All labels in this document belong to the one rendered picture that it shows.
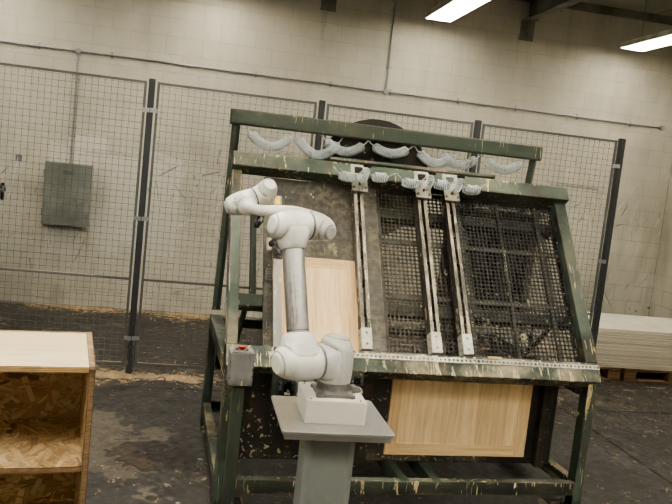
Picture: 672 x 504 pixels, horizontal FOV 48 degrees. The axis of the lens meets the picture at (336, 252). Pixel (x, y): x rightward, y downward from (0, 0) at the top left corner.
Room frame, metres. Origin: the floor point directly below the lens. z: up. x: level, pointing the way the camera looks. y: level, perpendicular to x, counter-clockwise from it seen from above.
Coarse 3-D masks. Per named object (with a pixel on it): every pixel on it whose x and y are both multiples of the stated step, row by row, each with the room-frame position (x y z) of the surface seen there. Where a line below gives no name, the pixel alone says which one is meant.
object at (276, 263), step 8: (280, 200) 4.46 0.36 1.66; (272, 248) 4.31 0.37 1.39; (272, 256) 4.28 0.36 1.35; (272, 264) 4.25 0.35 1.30; (280, 264) 4.23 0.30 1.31; (280, 272) 4.20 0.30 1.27; (280, 280) 4.18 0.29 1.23; (272, 288) 4.16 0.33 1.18; (280, 288) 4.15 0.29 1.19; (272, 296) 4.14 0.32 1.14; (280, 296) 4.12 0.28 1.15; (272, 304) 4.11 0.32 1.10; (280, 304) 4.10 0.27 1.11; (272, 312) 4.08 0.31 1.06; (280, 312) 4.07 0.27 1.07; (272, 320) 4.06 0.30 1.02; (280, 320) 4.04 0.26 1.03; (272, 328) 4.03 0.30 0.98; (280, 328) 4.02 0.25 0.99; (272, 336) 4.00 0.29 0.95; (280, 336) 3.99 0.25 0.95; (272, 344) 3.98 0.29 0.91
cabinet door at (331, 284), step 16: (320, 272) 4.30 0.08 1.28; (336, 272) 4.32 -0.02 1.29; (352, 272) 4.35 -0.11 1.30; (320, 288) 4.24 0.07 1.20; (336, 288) 4.27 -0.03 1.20; (352, 288) 4.29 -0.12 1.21; (320, 304) 4.18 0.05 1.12; (336, 304) 4.21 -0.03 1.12; (352, 304) 4.23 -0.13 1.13; (320, 320) 4.13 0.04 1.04; (336, 320) 4.16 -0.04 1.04; (352, 320) 4.18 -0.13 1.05; (320, 336) 4.08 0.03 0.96; (352, 336) 4.12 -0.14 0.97
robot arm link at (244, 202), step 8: (240, 192) 3.86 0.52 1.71; (248, 192) 3.86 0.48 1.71; (232, 200) 3.82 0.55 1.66; (240, 200) 3.81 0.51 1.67; (248, 200) 3.81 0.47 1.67; (256, 200) 3.88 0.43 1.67; (232, 208) 3.81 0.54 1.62; (240, 208) 3.81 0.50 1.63; (248, 208) 3.77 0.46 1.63; (256, 208) 3.74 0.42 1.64; (264, 208) 3.73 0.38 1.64; (272, 208) 3.71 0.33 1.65; (280, 208) 3.70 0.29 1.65; (288, 208) 3.68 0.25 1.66; (296, 208) 3.66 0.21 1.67; (304, 208) 3.64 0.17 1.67
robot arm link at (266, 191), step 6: (264, 180) 3.89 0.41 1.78; (270, 180) 3.90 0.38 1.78; (258, 186) 3.90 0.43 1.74; (264, 186) 3.87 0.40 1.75; (270, 186) 3.87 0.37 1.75; (276, 186) 3.90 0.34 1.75; (258, 192) 3.88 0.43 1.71; (264, 192) 3.87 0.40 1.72; (270, 192) 3.88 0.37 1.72; (276, 192) 3.92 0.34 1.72; (258, 198) 3.88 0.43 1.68; (264, 198) 3.89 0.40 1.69; (270, 198) 3.91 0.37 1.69; (258, 204) 3.90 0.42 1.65; (264, 204) 3.93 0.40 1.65; (270, 204) 3.99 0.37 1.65
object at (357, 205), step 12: (360, 180) 4.53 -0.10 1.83; (360, 192) 4.59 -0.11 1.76; (360, 204) 4.56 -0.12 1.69; (360, 216) 4.52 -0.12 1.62; (360, 228) 4.47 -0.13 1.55; (360, 240) 4.46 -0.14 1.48; (360, 252) 4.38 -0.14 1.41; (360, 264) 4.33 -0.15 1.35; (360, 276) 4.28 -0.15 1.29; (360, 288) 4.24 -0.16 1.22; (360, 300) 4.20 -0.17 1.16; (360, 312) 4.16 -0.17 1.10; (360, 324) 4.13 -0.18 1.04; (360, 336) 4.10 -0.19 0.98; (360, 348) 4.07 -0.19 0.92; (372, 348) 4.06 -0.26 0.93
